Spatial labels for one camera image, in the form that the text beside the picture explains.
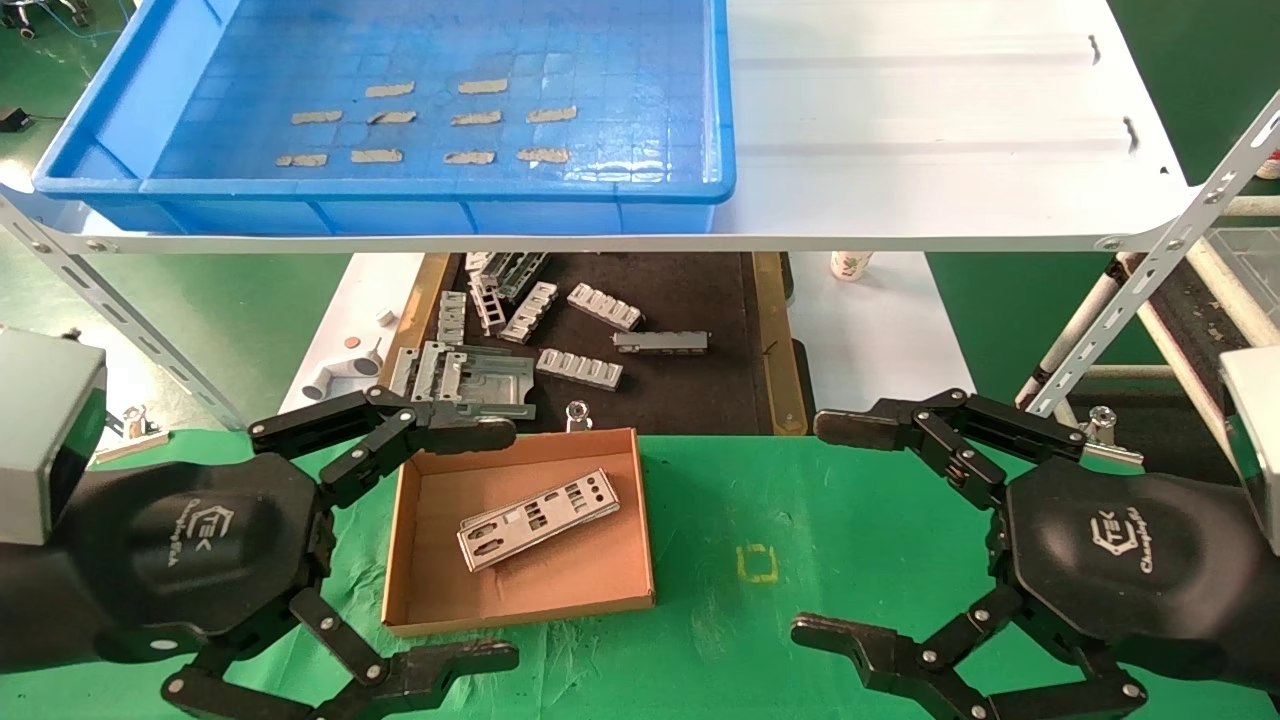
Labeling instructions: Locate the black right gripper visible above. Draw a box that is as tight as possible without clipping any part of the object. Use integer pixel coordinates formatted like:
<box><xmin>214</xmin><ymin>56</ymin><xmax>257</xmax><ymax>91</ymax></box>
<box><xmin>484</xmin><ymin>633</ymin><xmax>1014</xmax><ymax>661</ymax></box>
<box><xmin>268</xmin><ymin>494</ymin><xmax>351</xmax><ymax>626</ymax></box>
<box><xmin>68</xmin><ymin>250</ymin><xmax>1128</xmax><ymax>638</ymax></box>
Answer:
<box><xmin>790</xmin><ymin>388</ymin><xmax>1280</xmax><ymax>720</ymax></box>

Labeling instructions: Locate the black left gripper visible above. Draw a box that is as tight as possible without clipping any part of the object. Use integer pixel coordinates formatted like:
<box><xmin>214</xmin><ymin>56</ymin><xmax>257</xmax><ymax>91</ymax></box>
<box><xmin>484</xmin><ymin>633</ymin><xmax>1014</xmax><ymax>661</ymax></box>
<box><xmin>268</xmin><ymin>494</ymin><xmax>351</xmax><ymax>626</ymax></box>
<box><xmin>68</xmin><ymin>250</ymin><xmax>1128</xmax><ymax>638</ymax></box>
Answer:
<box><xmin>0</xmin><ymin>385</ymin><xmax>519</xmax><ymax>720</ymax></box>

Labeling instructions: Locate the shallow cardboard box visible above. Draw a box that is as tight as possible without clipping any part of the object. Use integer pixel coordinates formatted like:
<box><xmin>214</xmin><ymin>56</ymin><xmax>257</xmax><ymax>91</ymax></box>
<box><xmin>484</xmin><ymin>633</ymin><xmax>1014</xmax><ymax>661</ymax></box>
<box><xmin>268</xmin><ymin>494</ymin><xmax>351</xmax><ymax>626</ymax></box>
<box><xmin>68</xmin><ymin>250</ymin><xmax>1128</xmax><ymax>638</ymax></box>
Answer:
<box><xmin>381</xmin><ymin>429</ymin><xmax>657</xmax><ymax>637</ymax></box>

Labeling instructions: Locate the black wooden framed tray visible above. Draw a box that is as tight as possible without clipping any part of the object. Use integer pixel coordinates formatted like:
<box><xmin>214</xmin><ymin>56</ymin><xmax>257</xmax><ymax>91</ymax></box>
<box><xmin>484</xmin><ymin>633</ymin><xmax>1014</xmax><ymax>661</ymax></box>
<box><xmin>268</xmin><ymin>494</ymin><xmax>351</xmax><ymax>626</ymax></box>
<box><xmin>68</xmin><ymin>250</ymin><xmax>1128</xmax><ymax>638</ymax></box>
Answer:
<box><xmin>362</xmin><ymin>252</ymin><xmax>821</xmax><ymax>437</ymax></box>

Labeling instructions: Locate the clear plastic box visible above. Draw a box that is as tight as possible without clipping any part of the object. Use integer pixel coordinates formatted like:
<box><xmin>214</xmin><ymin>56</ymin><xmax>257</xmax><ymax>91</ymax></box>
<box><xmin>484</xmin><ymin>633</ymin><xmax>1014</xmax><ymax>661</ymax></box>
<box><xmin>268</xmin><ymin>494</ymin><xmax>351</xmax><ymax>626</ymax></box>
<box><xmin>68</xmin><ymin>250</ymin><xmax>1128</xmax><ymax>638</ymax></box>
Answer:
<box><xmin>1205</xmin><ymin>226</ymin><xmax>1280</xmax><ymax>336</ymax></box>

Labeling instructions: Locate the blue plastic tray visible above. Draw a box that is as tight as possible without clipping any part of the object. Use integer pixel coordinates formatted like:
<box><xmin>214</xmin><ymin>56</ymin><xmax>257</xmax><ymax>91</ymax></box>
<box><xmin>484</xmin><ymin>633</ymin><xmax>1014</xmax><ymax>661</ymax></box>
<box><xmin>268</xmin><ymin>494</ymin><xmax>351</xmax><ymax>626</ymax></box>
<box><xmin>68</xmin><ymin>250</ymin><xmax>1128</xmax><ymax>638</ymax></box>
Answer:
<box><xmin>30</xmin><ymin>0</ymin><xmax>738</xmax><ymax>236</ymax></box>

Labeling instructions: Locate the green table cloth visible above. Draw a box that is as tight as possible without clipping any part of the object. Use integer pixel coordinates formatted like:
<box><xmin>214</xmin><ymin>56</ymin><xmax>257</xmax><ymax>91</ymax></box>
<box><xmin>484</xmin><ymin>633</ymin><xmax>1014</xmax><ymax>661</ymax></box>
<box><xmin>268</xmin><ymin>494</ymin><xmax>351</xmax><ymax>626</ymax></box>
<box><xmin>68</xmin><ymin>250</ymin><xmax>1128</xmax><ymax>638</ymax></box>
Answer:
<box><xmin>0</xmin><ymin>428</ymin><xmax>1280</xmax><ymax>720</ymax></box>

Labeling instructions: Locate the large flat grey metal plate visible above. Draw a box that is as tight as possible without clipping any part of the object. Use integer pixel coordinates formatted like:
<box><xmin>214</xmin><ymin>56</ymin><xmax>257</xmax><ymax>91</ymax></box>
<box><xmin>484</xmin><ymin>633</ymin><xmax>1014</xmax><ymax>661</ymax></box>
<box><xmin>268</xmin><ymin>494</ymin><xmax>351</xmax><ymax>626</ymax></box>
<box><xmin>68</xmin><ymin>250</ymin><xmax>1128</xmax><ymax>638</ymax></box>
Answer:
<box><xmin>385</xmin><ymin>342</ymin><xmax>537</xmax><ymax>421</ymax></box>

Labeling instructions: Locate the white pipe fitting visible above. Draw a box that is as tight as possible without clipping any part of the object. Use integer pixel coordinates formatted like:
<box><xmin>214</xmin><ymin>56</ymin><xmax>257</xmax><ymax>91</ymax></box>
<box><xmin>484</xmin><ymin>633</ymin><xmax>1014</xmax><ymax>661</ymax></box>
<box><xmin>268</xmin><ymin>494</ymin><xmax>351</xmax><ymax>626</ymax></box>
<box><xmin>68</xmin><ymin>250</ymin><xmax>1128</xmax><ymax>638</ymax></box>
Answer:
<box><xmin>301</xmin><ymin>338</ymin><xmax>384</xmax><ymax>402</ymax></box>

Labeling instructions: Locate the grey finned metal part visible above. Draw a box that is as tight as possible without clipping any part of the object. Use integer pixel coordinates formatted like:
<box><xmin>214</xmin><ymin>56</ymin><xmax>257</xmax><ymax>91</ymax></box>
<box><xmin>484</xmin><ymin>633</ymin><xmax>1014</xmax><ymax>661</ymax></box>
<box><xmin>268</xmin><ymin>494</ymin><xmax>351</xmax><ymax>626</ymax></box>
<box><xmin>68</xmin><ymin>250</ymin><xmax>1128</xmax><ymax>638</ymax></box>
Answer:
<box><xmin>536</xmin><ymin>348</ymin><xmax>624</xmax><ymax>391</ymax></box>
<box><xmin>566</xmin><ymin>283</ymin><xmax>644</xmax><ymax>332</ymax></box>
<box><xmin>498</xmin><ymin>281</ymin><xmax>558</xmax><ymax>345</ymax></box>

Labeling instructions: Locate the ladder shaped metal part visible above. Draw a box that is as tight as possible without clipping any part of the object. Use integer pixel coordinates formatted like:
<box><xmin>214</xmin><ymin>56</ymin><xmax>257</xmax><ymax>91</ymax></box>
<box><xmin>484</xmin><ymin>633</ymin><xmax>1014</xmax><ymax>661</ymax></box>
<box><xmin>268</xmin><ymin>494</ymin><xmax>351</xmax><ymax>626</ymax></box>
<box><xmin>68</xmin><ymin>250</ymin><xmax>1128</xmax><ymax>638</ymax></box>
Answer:
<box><xmin>468</xmin><ymin>272</ymin><xmax>506</xmax><ymax>337</ymax></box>

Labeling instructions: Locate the grey metal bar part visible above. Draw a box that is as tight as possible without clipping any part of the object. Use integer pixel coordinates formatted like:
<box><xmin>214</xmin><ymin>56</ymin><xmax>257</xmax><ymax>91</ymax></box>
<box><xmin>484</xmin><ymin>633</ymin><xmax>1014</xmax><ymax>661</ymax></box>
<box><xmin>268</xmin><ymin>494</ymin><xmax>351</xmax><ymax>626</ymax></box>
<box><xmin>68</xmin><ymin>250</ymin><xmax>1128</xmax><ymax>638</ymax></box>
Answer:
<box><xmin>612</xmin><ymin>331</ymin><xmax>710</xmax><ymax>355</ymax></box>

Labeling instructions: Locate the white pipe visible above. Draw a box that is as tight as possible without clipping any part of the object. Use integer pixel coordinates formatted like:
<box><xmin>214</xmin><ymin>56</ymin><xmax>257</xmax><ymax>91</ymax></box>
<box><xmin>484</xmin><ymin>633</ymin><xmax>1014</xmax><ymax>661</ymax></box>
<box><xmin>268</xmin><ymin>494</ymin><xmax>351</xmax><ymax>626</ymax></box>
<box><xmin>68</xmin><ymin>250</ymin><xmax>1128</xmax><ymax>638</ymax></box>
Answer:
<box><xmin>1040</xmin><ymin>270</ymin><xmax>1133</xmax><ymax>386</ymax></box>
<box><xmin>1195</xmin><ymin>196</ymin><xmax>1280</xmax><ymax>218</ymax></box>

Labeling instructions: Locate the black belt conveyor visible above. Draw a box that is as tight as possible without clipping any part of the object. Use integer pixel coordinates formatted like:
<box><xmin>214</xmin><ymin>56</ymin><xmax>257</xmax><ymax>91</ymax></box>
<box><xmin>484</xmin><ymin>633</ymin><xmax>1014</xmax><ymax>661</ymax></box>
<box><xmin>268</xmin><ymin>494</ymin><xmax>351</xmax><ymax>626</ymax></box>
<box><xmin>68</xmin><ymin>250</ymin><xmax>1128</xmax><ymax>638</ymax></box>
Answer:
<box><xmin>1115</xmin><ymin>240</ymin><xmax>1280</xmax><ymax>481</ymax></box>

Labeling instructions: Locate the grey perforated shelf strut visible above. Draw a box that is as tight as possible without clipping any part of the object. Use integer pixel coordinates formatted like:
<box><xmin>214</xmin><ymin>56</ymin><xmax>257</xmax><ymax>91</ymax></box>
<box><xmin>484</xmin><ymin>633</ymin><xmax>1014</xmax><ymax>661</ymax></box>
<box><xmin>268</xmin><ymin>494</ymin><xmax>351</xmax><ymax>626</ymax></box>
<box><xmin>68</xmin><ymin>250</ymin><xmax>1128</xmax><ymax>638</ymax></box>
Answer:
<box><xmin>1022</xmin><ymin>92</ymin><xmax>1280</xmax><ymax>419</ymax></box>
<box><xmin>0</xmin><ymin>195</ymin><xmax>246</xmax><ymax>431</ymax></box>

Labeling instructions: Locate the white shelf board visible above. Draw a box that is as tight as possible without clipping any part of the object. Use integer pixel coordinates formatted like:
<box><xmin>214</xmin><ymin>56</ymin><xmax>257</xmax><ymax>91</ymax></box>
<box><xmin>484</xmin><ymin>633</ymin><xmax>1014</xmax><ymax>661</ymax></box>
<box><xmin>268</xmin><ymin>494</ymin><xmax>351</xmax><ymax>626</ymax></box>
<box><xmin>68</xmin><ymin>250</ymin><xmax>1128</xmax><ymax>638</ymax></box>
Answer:
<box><xmin>0</xmin><ymin>0</ymin><xmax>1201</xmax><ymax>254</ymax></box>

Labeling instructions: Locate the wheeled chair base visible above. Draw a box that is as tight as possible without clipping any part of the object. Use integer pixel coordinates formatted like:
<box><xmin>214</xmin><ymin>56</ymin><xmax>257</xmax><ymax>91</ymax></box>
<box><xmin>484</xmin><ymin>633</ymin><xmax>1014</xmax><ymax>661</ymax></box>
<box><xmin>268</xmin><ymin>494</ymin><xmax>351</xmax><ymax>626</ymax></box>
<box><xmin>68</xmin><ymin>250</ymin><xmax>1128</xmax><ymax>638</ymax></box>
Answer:
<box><xmin>0</xmin><ymin>0</ymin><xmax>96</xmax><ymax>41</ymax></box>

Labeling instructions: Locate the dark metal bracket part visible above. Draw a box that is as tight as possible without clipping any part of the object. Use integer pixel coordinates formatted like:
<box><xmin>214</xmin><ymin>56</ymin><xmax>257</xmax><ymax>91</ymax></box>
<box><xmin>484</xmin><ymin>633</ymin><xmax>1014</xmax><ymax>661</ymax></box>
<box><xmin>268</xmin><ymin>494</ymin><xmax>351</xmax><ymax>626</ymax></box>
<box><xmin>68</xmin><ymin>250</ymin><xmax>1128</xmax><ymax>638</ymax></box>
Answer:
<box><xmin>480</xmin><ymin>252</ymin><xmax>549</xmax><ymax>301</ymax></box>

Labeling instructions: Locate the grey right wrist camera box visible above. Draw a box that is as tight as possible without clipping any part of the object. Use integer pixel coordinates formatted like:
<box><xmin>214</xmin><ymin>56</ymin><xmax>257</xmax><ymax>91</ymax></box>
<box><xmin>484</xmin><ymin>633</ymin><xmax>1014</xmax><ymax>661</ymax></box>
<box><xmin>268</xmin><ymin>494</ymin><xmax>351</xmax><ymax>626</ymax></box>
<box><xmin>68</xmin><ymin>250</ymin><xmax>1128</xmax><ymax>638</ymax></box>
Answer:
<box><xmin>1218</xmin><ymin>347</ymin><xmax>1280</xmax><ymax>556</ymax></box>

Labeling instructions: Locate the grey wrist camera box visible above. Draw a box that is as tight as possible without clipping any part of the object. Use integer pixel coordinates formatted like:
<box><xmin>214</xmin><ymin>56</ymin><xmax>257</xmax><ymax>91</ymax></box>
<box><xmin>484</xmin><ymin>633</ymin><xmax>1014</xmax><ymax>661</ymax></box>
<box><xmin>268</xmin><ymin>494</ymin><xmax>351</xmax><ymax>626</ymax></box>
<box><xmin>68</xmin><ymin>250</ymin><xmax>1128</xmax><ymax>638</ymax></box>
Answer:
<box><xmin>0</xmin><ymin>328</ymin><xmax>107</xmax><ymax>547</ymax></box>
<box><xmin>1218</xmin><ymin>347</ymin><xmax>1280</xmax><ymax>556</ymax></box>

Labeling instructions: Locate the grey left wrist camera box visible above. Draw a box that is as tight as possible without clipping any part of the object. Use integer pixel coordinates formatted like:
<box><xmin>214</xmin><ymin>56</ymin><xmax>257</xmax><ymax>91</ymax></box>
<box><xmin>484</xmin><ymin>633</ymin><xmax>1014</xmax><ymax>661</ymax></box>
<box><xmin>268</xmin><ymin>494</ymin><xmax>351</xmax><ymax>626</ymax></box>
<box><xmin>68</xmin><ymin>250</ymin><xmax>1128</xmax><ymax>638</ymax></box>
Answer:
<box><xmin>0</xmin><ymin>328</ymin><xmax>107</xmax><ymax>547</ymax></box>

